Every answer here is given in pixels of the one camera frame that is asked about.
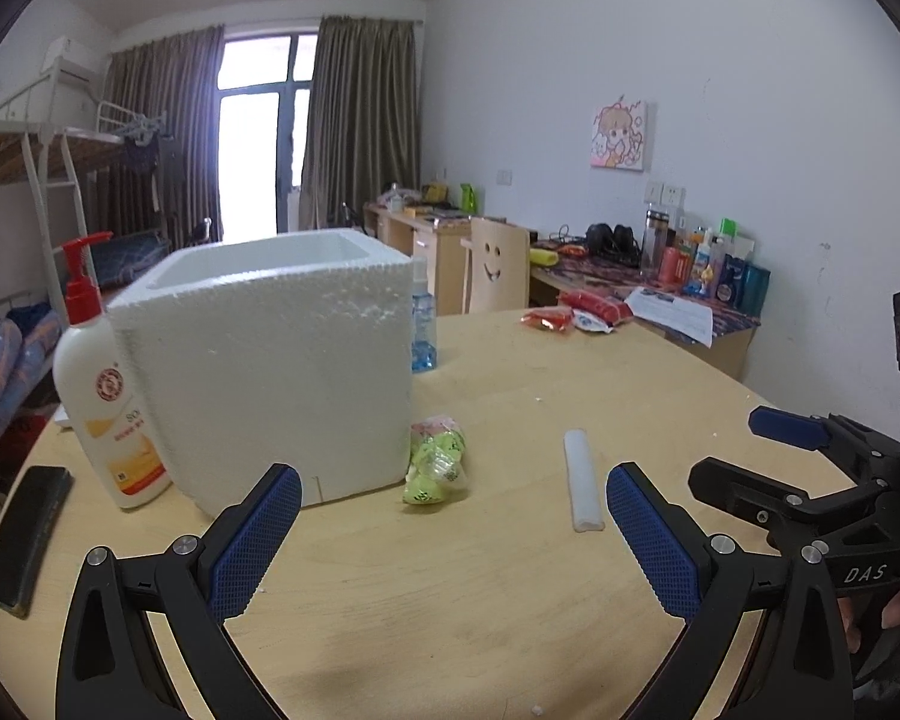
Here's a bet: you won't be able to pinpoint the black headphones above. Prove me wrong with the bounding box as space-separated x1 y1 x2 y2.
585 223 638 260

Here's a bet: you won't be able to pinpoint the printed paper sheet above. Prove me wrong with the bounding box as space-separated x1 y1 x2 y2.
624 286 715 348

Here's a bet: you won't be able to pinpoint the desk with patterned cover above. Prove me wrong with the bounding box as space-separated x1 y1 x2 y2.
529 240 762 383

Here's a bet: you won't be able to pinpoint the white air conditioner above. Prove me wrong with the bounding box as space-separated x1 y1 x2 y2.
45 36 98 83

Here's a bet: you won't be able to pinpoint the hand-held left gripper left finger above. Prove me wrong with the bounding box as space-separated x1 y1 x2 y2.
56 463 303 720

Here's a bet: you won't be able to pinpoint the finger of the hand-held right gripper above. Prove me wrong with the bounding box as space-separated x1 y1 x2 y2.
748 405 900 478
688 456 898 535

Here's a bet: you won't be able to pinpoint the red snack packet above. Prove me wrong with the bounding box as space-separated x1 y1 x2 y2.
559 289 635 327

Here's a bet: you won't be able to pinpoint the clear drinking bottle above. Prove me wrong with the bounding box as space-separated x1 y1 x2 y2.
641 204 670 275

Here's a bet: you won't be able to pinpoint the grey metal bunk bed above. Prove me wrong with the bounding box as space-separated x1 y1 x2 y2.
94 99 177 293
0 64 113 361

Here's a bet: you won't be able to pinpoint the brown curtain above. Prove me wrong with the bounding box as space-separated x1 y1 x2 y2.
300 13 421 230
105 26 226 241

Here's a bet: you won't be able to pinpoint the wooden chair with smiley face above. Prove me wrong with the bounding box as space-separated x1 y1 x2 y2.
461 216 532 316

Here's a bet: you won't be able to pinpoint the blue plaid bedding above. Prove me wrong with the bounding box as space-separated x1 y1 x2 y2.
90 232 172 290

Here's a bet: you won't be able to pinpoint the white foam strip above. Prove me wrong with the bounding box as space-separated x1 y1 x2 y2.
564 429 607 533

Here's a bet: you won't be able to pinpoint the white lotion pump bottle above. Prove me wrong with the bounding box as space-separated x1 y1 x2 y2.
52 232 175 511

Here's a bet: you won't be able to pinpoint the green snack packet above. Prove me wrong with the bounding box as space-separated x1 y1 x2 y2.
403 414 470 507

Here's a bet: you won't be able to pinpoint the glass balcony door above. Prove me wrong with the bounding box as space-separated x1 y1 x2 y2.
217 34 320 241

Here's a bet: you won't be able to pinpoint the light wooden desk with drawers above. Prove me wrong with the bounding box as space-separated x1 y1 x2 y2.
364 202 473 312

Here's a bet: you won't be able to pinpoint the clear orange-red snack packet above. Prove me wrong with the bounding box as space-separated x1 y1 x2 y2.
521 307 575 332

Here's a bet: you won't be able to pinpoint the hanging dark clothes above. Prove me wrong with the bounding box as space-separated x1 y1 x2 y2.
120 136 181 241

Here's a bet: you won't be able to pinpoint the blue patterned quilt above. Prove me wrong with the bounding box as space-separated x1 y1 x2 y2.
0 300 65 470

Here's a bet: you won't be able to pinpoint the clear bottle with blue liquid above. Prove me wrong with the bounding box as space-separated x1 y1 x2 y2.
411 255 437 374

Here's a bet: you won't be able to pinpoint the black flat case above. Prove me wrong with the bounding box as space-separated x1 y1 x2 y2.
0 465 74 618

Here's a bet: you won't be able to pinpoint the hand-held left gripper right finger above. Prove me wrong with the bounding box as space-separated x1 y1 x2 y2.
606 463 856 720

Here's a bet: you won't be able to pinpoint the white foam box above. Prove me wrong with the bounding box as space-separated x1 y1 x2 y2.
107 229 415 515

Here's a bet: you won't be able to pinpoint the row of toiletry bottles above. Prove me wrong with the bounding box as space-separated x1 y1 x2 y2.
679 217 772 310

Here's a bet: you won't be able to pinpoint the cartoon wall poster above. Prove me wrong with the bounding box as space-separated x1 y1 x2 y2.
589 97 650 172

